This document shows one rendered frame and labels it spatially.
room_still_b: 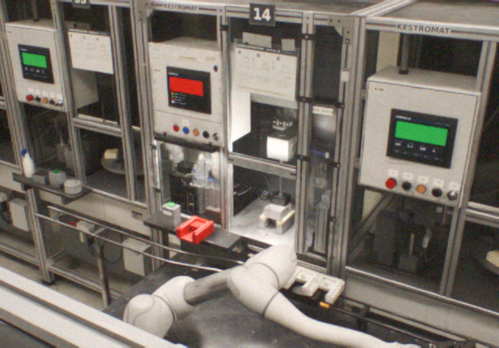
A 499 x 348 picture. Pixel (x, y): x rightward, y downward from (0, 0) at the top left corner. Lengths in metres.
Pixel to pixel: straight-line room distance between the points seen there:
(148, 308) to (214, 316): 0.45
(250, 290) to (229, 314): 0.77
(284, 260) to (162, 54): 1.22
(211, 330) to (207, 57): 1.23
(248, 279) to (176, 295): 0.55
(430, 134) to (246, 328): 1.18
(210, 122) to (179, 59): 0.33
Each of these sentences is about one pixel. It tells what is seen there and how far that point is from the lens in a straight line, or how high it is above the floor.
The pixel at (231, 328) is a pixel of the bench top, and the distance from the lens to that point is 2.60.
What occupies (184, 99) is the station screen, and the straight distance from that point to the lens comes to 2.68.
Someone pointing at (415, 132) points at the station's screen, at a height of 1.63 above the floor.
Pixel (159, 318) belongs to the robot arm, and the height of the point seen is 0.88.
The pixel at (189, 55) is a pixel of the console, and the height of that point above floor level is 1.79.
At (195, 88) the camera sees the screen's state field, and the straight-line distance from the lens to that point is 2.62.
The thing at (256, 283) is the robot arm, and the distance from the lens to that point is 1.92.
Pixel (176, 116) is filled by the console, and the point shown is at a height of 1.48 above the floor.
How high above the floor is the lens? 2.36
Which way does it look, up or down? 25 degrees down
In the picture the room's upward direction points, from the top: straight up
